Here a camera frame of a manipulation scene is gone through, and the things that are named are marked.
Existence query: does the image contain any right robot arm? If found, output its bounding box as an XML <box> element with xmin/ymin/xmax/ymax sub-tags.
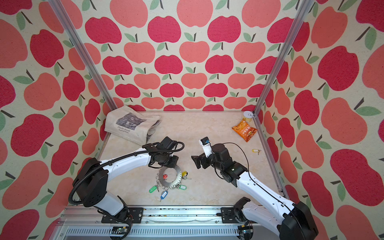
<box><xmin>192</xmin><ymin>138</ymin><xmax>319</xmax><ymax>240</ymax></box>

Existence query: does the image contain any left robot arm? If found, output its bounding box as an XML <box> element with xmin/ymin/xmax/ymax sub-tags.
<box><xmin>68</xmin><ymin>137</ymin><xmax>185</xmax><ymax>225</ymax></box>

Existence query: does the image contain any blue key tag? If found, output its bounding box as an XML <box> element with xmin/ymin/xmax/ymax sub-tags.
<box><xmin>161</xmin><ymin>191</ymin><xmax>168</xmax><ymax>200</ymax></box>

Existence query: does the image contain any orange snack bag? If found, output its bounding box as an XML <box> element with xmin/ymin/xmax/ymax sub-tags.
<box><xmin>232</xmin><ymin>120</ymin><xmax>258</xmax><ymax>142</ymax></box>

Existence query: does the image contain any printed canvas tote bag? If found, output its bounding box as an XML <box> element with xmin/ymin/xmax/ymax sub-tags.
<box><xmin>105</xmin><ymin>106</ymin><xmax>162</xmax><ymax>146</ymax></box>

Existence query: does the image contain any small yellow white can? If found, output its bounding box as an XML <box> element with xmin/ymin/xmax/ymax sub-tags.
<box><xmin>243</xmin><ymin>111</ymin><xmax>254</xmax><ymax>123</ymax></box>

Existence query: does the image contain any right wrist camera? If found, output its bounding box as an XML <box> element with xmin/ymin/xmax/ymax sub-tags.
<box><xmin>200</xmin><ymin>137</ymin><xmax>213</xmax><ymax>158</ymax></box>

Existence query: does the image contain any black corrugated cable conduit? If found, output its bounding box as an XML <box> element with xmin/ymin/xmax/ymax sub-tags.
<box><xmin>68</xmin><ymin>140</ymin><xmax>185</xmax><ymax>206</ymax></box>

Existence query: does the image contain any left aluminium corner post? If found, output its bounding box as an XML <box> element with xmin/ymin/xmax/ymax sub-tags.
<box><xmin>48</xmin><ymin>0</ymin><xmax>117</xmax><ymax>110</ymax></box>

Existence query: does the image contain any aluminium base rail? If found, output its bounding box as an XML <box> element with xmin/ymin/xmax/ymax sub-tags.
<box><xmin>47</xmin><ymin>206</ymin><xmax>279</xmax><ymax>240</ymax></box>

